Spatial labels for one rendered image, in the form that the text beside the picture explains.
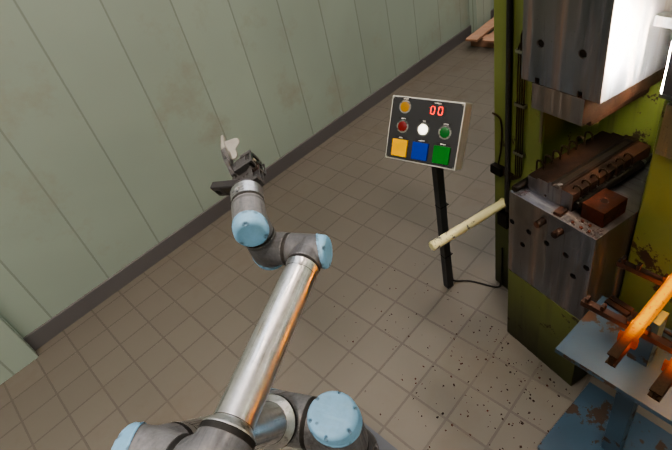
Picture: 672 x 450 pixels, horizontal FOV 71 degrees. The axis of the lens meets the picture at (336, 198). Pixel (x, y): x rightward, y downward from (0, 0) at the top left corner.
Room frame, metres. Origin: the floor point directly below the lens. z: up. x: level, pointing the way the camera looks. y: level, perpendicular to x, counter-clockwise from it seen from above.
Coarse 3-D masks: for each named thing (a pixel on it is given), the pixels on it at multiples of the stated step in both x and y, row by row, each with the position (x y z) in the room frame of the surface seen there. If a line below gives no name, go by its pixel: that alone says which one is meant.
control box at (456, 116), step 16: (400, 96) 1.87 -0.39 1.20; (400, 112) 1.84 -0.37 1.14; (416, 112) 1.79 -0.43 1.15; (432, 112) 1.74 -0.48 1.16; (448, 112) 1.70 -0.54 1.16; (464, 112) 1.66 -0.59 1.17; (416, 128) 1.76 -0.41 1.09; (432, 128) 1.71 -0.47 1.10; (448, 128) 1.67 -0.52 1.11; (464, 128) 1.65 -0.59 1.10; (432, 144) 1.68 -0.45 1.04; (448, 144) 1.64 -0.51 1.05; (464, 144) 1.64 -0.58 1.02; (416, 160) 1.70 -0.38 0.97
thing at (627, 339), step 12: (660, 288) 0.81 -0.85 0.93; (660, 300) 0.77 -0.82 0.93; (648, 312) 0.74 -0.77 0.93; (636, 324) 0.72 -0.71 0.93; (648, 324) 0.72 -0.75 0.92; (624, 336) 0.69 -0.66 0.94; (636, 336) 0.69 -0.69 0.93; (612, 348) 0.66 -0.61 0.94; (624, 348) 0.66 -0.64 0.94; (612, 360) 0.64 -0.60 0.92
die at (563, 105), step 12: (660, 72) 1.35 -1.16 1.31; (636, 84) 1.30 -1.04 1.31; (648, 84) 1.33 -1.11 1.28; (540, 96) 1.36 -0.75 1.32; (552, 96) 1.32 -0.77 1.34; (564, 96) 1.28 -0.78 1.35; (624, 96) 1.28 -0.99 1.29; (540, 108) 1.36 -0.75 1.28; (552, 108) 1.32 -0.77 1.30; (564, 108) 1.27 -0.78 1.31; (576, 108) 1.23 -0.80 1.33; (588, 108) 1.22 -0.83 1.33; (600, 108) 1.24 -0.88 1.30; (612, 108) 1.26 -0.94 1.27; (576, 120) 1.23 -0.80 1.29; (588, 120) 1.22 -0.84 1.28
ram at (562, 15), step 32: (544, 0) 1.37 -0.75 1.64; (576, 0) 1.27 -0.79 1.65; (608, 0) 1.18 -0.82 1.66; (640, 0) 1.20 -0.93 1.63; (544, 32) 1.36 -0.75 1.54; (576, 32) 1.26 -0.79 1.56; (608, 32) 1.17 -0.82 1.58; (640, 32) 1.21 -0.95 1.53; (544, 64) 1.36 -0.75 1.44; (576, 64) 1.25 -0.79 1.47; (608, 64) 1.17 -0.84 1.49; (640, 64) 1.22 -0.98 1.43; (576, 96) 1.24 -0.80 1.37; (608, 96) 1.18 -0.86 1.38
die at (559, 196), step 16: (592, 144) 1.48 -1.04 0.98; (608, 144) 1.44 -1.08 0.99; (640, 144) 1.39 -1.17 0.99; (560, 160) 1.43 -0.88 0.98; (576, 160) 1.39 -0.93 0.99; (608, 160) 1.34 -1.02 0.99; (528, 176) 1.39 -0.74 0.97; (544, 176) 1.35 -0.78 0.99; (560, 176) 1.32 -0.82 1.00; (576, 176) 1.29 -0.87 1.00; (592, 176) 1.28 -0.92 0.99; (544, 192) 1.32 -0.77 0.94; (560, 192) 1.26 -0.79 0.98; (576, 192) 1.22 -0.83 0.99
